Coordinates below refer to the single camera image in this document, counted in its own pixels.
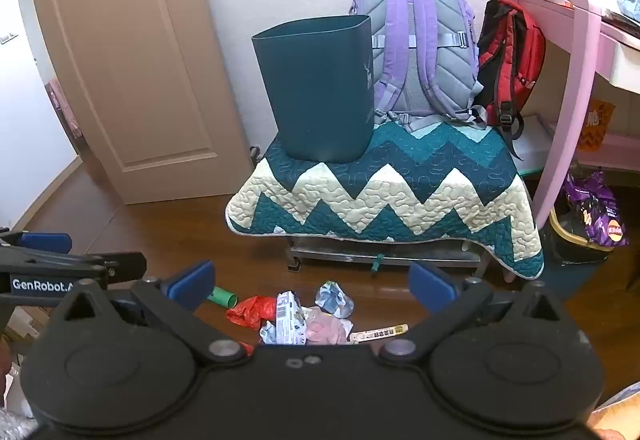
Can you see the pink crumpled plastic bag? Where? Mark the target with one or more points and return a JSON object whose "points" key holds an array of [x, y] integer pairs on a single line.
{"points": [[325, 327]]}

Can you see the black box with beige rim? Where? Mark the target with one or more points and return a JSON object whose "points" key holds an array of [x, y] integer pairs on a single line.
{"points": [[575, 245]]}

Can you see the beige wooden door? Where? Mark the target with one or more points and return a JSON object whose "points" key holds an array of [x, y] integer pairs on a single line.
{"points": [[125, 70]]}

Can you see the orange paper bag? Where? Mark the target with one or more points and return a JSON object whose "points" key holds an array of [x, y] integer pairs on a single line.
{"points": [[595, 125]]}

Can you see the long beige snack wrapper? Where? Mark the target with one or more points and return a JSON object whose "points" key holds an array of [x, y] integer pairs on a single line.
{"points": [[380, 334]]}

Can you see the dark teal trash bin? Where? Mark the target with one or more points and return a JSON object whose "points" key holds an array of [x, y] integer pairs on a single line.
{"points": [[315, 90]]}

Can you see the pink desk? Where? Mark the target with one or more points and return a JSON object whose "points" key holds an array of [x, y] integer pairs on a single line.
{"points": [[575, 70]]}

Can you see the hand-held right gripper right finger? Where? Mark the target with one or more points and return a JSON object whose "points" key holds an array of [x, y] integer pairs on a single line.
{"points": [[430, 282]]}

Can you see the purple snack bag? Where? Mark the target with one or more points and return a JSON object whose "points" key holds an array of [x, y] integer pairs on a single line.
{"points": [[597, 210]]}

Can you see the green cardboard tube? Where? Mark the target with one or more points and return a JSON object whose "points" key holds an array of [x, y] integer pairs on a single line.
{"points": [[221, 297]]}

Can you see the red plastic bag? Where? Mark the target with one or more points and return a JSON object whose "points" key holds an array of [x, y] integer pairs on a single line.
{"points": [[250, 311]]}

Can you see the white grey plastic bag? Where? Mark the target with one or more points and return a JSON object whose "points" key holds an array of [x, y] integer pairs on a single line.
{"points": [[334, 300]]}

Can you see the crumpled blue white carton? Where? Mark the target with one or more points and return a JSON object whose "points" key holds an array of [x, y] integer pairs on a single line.
{"points": [[289, 317]]}

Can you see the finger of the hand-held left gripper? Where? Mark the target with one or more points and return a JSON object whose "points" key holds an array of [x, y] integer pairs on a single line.
{"points": [[45, 241], [125, 264]]}

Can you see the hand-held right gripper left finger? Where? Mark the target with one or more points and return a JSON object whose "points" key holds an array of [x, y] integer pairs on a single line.
{"points": [[192, 282]]}

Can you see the red black backpack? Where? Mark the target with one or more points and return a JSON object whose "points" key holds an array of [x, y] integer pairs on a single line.
{"points": [[515, 55]]}

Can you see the purple grey backpack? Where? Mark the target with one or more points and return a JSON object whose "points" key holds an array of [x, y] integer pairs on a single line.
{"points": [[425, 50]]}

